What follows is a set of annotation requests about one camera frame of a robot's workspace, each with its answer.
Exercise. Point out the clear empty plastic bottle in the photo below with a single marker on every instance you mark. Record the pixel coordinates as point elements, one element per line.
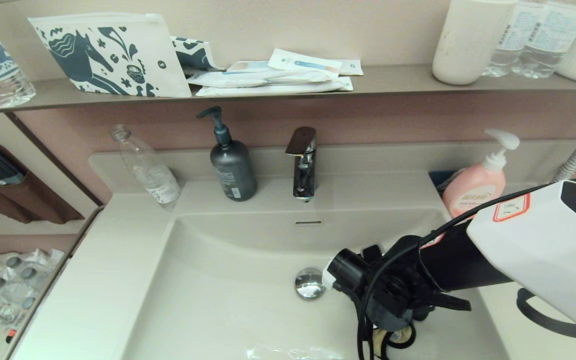
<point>153,176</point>

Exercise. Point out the chrome drain stopper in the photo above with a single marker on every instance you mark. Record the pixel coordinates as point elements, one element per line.
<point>310,283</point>

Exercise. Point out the large horse print pouch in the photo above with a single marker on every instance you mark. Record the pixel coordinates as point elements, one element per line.
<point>158,45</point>

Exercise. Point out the small blue object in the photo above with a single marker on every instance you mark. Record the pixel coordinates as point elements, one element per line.
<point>440,180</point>

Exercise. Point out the pale pink packet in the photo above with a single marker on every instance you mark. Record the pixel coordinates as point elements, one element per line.
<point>249,67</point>

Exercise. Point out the small white packet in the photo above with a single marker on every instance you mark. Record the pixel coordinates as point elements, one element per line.
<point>352,68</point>

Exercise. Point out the white packet with blue stripe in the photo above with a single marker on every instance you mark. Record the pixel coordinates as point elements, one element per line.
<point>304,64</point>

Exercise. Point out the long white plastic packet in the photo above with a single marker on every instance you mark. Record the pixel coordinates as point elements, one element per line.
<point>280,90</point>
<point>260,78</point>

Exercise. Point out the tall white cup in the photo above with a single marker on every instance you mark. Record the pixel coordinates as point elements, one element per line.
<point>464,45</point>

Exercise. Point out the white ceramic sink basin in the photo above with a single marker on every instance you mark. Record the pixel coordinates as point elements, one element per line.
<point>193,300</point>

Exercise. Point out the water bottle with white label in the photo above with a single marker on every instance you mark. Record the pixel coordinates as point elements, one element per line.
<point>550,41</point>
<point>512,45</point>

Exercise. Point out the small horse print pouch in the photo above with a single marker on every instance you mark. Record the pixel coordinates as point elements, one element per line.
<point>194,56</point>

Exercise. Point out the yellow cloth with black trim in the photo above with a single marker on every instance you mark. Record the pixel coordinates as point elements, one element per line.
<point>380,340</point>

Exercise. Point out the grey wall shelf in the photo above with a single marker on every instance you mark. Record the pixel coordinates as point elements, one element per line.
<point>393,81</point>

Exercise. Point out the plastic wrapped bottle pack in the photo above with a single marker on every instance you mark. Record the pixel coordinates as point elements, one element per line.
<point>15,285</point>

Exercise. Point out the chrome faucet with lever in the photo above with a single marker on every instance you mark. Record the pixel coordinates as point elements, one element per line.
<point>305,180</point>

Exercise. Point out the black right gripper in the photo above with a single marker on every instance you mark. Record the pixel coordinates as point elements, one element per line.
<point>393,302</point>

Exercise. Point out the dark grey pump bottle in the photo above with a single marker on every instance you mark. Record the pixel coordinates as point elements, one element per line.
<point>234,171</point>

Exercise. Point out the brown wall holder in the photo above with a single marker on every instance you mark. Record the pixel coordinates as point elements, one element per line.
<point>38,200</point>

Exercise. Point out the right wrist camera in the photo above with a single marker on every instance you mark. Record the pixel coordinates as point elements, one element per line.
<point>348,270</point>

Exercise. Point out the pink soap pump bottle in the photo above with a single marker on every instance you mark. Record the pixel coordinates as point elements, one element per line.
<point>470,187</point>

